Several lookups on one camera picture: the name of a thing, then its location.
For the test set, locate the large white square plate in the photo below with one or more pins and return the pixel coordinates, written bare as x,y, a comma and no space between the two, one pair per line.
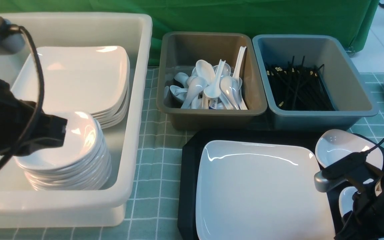
255,191

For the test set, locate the white small bowl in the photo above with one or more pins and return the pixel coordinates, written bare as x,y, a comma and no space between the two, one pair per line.
336,144
345,200

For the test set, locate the white ceramic spoon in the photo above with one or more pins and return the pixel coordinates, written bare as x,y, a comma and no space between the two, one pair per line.
213,90

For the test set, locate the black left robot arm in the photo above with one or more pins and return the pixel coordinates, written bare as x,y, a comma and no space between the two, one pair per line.
49,131

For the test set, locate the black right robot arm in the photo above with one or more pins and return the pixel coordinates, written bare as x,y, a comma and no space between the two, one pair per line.
366,220

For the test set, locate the pile of white spoons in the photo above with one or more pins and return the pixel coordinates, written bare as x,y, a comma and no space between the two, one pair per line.
188,90

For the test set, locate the brown plastic bin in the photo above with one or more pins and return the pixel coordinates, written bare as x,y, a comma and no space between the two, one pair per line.
179,53

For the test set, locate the green checked tablecloth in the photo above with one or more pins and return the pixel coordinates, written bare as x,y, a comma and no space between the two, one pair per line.
151,211

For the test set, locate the stack of white square plates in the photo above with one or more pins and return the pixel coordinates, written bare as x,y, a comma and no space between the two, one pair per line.
90,79

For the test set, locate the pile of black chopsticks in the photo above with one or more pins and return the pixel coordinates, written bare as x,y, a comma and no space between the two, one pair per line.
296,87

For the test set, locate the stack of white bowls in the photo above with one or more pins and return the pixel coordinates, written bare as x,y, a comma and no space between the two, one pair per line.
82,163

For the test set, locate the grey-blue plastic bin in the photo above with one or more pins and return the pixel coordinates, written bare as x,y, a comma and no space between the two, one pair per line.
346,89

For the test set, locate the green backdrop cloth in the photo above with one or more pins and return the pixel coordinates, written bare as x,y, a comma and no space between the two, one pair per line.
348,21

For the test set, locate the large white plastic tub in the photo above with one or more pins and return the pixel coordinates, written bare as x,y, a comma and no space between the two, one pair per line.
23,207

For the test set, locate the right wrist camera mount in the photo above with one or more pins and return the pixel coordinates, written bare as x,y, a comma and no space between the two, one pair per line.
353,168

